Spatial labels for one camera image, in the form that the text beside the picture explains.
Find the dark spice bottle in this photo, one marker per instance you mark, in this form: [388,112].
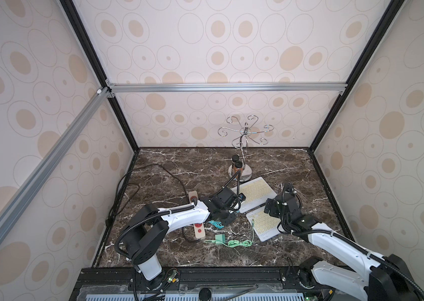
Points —
[235,159]

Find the aluminium left rail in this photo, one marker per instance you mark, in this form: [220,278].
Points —
[27,192]

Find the aluminium rail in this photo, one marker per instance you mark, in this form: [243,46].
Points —
[229,87]
[27,192]

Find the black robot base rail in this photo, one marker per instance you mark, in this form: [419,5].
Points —
[200,283]

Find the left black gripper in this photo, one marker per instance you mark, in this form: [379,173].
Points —
[228,221]

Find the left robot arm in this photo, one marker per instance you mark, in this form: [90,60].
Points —
[140,239]

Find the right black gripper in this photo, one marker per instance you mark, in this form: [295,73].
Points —
[272,205]

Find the orange spice bottle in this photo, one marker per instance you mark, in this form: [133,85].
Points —
[238,169]

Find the light green charger plug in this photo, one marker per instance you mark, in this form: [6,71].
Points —
[220,239]

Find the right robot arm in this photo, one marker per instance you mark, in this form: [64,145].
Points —
[368,275]

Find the white wireless keyboard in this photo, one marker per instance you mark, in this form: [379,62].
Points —
[256,192]
[265,226]

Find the chrome hook stand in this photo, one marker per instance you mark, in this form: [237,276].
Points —
[245,135]

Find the aluminium back rail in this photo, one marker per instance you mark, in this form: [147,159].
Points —
[229,87]

